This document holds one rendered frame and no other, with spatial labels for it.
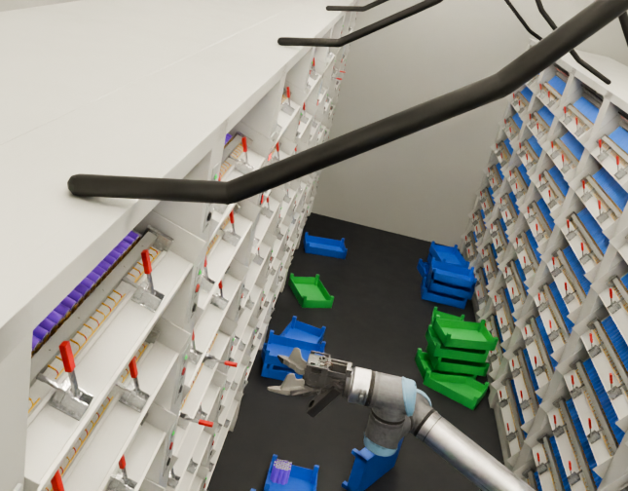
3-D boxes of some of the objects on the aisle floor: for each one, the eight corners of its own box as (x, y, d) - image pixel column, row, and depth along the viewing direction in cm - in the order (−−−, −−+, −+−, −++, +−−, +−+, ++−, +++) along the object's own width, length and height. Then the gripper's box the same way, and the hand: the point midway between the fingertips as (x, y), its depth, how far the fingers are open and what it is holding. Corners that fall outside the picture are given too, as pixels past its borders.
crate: (268, 472, 294) (273, 453, 293) (314, 483, 293) (319, 465, 293) (260, 503, 264) (265, 483, 263) (312, 516, 263) (316, 497, 263)
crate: (393, 466, 314) (405, 431, 306) (355, 497, 291) (367, 460, 283) (380, 456, 318) (390, 421, 310) (341, 486, 295) (351, 449, 287)
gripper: (355, 347, 183) (282, 330, 184) (350, 390, 165) (269, 371, 165) (350, 373, 186) (277, 358, 187) (344, 418, 168) (264, 400, 169)
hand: (271, 373), depth 177 cm, fingers open, 14 cm apart
